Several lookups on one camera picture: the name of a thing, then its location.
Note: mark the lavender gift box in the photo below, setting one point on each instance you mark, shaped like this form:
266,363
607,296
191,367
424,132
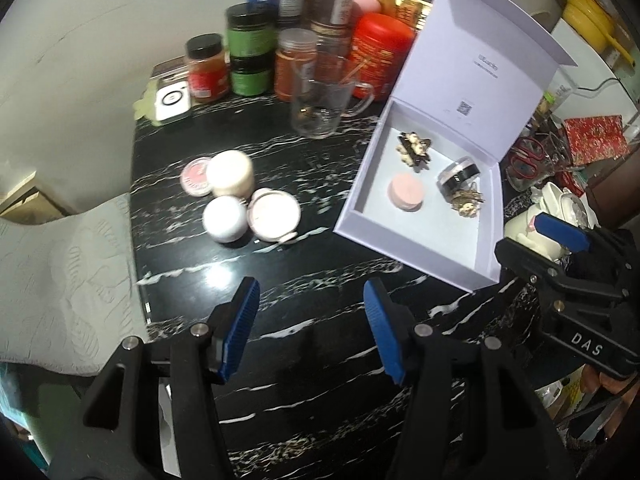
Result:
475,35

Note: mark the red patterned gift bag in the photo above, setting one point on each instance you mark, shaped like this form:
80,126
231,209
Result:
592,140

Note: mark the pink white hinged compact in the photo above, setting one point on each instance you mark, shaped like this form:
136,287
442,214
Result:
274,215

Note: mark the clear pink round case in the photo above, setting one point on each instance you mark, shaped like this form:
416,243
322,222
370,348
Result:
196,177

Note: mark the pale dome-lid jar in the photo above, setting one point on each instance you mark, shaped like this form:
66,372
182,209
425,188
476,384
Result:
225,217

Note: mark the red scissors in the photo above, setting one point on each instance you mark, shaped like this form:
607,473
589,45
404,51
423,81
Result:
527,157

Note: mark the cream white jar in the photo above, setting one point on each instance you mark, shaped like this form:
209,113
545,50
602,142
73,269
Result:
230,172

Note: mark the gold spoon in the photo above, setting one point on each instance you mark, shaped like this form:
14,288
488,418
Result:
356,71

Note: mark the orange spice jar clear lid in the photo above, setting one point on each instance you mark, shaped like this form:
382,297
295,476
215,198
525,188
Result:
295,65

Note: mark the dark gold oatmeal bag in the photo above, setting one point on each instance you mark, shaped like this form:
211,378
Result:
410,0

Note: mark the red tin can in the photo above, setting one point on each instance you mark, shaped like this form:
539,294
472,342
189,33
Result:
382,55

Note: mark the bear hair clip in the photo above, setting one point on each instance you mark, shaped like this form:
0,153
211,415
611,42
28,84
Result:
414,150

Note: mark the small green label jar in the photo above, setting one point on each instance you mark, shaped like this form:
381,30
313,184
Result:
251,79

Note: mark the green leaf coaster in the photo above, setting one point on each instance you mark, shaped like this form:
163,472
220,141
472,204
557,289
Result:
144,105

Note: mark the white teapot pink decoration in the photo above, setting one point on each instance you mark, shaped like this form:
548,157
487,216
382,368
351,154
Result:
525,225

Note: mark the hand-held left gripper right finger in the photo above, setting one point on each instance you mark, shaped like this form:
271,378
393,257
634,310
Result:
385,330

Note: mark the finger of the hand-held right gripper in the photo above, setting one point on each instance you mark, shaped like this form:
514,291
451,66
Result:
562,232
530,262

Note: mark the red label jar black lid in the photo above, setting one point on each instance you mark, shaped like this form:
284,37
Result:
207,70

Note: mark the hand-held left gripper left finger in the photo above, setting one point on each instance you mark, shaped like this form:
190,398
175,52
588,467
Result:
240,330

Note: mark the white mini device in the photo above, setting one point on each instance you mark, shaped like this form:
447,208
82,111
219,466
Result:
172,102

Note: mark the black white rectangular case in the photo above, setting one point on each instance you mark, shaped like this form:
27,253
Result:
170,71

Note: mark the yellow basin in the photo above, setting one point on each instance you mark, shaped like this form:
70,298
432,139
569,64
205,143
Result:
592,15

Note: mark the pink container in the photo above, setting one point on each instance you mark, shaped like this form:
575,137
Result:
366,6

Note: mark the large green label jar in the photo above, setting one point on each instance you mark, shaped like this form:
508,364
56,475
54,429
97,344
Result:
250,32

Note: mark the leaf print chair cushion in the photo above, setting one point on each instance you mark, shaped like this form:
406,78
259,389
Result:
65,280

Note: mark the clear glass container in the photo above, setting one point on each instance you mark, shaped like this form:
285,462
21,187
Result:
552,165

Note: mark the glass mug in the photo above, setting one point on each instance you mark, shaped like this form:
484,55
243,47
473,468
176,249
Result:
320,105

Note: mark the gold hair clip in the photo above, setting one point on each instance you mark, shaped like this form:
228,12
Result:
467,205

